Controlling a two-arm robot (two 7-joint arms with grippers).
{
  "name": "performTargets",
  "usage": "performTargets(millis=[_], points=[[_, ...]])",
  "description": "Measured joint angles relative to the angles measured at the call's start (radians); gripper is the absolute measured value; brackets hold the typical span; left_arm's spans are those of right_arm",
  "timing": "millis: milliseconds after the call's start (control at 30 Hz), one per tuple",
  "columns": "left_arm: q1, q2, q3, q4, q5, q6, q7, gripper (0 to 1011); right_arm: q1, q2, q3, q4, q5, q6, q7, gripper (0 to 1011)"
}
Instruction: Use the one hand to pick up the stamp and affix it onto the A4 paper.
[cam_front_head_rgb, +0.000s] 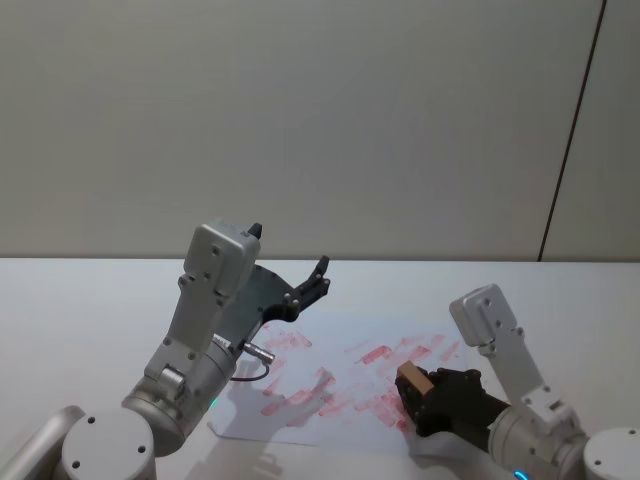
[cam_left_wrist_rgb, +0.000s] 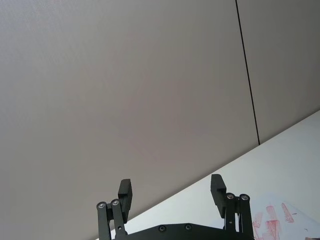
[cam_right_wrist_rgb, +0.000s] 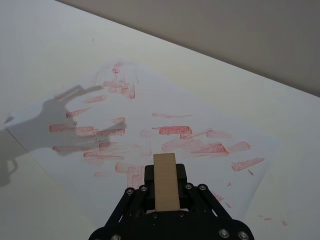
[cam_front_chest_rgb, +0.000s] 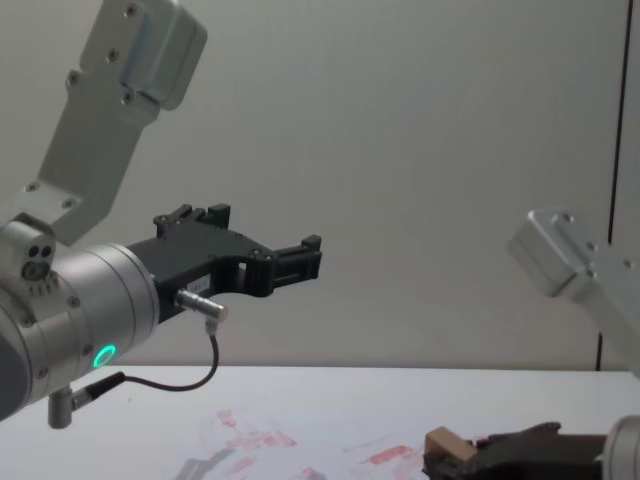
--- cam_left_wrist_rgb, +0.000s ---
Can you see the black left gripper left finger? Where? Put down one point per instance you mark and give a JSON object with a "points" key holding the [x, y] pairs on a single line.
{"points": [[125, 197]]}

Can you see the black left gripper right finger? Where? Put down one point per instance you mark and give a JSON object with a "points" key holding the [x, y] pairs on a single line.
{"points": [[217, 197]]}

